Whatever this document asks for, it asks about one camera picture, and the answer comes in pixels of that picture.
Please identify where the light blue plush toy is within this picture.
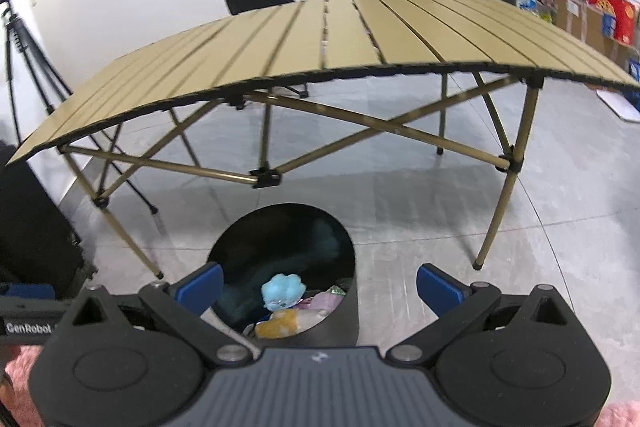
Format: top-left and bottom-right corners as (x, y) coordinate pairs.
(261, 274), (306, 312)

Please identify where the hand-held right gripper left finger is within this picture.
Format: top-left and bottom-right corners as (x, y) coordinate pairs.
(52, 263), (253, 367)

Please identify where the white floor scale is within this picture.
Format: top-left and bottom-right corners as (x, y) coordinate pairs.
(597, 87), (640, 122)

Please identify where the black tripod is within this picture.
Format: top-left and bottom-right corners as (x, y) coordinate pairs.
(0, 0), (160, 215)

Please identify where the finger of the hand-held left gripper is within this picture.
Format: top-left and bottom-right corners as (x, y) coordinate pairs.
(0, 298), (83, 316)
(0, 283), (56, 301)

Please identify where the tan folding slat table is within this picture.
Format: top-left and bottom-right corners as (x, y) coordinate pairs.
(5, 0), (640, 280)

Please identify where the black suitcase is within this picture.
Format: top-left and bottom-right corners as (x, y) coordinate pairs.
(0, 142), (98, 303)

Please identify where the yellow hamster plush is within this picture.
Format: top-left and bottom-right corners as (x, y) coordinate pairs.
(255, 307), (326, 339)

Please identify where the black trash bin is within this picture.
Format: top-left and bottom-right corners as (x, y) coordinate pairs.
(206, 203), (361, 348)

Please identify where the large cardboard box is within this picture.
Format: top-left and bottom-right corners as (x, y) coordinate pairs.
(552, 0), (633, 70)

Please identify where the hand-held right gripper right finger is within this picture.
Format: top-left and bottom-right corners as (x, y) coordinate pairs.
(386, 263), (588, 367)

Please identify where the red gift box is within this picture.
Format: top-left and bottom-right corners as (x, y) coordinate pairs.
(585, 0), (640, 45)

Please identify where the lilac plush headband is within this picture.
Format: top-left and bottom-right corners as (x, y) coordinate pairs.
(295, 292), (346, 320)

